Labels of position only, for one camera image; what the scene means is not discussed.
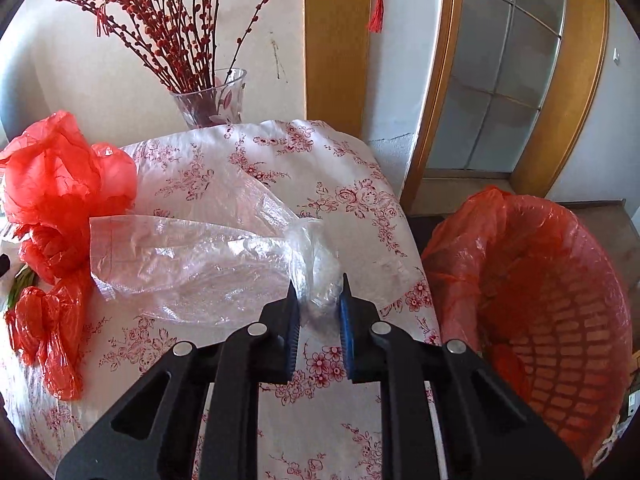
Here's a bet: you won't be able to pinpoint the floral tablecloth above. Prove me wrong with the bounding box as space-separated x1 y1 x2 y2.
0 119 444 480

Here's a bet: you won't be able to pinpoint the large orange plastic bag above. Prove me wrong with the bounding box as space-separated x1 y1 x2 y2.
0 110 139 402

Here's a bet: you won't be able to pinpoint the clear bubble wrap sheet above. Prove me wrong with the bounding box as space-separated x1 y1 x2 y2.
89 177 352 329

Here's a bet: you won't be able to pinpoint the olive green plastic bag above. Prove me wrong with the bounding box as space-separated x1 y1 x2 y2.
7 265 37 311

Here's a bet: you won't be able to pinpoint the glass vase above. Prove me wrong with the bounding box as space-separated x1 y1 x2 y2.
169 68 249 130

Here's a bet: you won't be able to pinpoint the red berry branches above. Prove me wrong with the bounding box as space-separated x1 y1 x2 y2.
30 0 321 112

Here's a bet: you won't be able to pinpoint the wooden wall jamb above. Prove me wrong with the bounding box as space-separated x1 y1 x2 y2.
303 0 374 139

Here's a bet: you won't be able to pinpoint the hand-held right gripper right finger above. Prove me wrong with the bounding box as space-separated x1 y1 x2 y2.
338 273 586 480

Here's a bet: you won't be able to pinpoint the frosted glass door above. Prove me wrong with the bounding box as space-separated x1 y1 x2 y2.
427 0 569 174

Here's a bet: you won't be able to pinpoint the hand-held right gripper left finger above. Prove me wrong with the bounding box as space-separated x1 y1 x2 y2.
55 277 301 480

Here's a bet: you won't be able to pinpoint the trash bin with red liner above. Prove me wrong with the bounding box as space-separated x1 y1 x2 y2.
421 185 634 472

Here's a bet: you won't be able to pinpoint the wooden door frame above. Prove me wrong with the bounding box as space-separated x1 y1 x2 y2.
400 0 611 217

